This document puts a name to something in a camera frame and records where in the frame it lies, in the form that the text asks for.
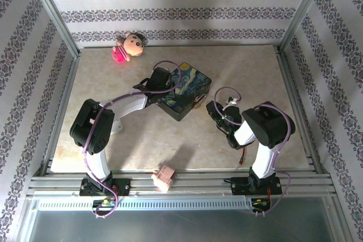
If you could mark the aluminium right corner post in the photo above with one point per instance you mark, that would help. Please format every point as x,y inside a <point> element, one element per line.
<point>303,12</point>

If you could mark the aluminium front rail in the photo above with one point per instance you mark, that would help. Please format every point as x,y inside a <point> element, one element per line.
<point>198,182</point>

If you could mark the small brass padlock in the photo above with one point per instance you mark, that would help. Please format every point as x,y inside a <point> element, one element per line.
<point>198,103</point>

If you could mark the white rest plate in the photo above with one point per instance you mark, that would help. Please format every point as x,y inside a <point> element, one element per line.
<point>118,127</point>

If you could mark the aluminium left side rail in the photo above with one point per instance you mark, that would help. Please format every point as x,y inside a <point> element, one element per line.
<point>66,91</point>

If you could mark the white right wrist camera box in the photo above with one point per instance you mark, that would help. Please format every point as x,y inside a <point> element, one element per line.
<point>231,102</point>

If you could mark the pink block on rail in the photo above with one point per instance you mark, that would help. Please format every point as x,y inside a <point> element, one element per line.
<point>164,178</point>

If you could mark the grey metal sheet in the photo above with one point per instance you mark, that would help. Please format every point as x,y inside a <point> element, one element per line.
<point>181,225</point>

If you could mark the aluminium rail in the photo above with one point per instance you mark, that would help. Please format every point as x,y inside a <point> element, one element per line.
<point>198,182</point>
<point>295,97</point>
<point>66,91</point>

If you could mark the aluminium corner post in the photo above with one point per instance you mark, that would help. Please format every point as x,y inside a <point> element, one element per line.
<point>303,12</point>
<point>56,18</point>

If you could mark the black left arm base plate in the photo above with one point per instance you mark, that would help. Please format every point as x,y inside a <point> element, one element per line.
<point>123,186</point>

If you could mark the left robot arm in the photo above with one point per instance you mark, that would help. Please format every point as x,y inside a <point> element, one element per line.
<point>90,128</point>

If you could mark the starry night painted box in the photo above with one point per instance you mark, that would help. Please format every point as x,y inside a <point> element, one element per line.
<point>190,91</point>

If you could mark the aluminium right side rail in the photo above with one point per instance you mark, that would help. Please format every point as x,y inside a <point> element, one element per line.
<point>295,97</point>

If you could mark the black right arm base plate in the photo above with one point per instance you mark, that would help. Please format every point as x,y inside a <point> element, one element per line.
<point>239,186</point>

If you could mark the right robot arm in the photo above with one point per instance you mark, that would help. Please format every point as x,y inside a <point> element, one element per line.
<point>269,125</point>

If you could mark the plush doll in pink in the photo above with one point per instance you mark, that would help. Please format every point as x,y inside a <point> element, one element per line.
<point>129,46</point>

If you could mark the aluminium left corner post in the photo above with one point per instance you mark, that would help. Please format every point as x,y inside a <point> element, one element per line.
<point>56,18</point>

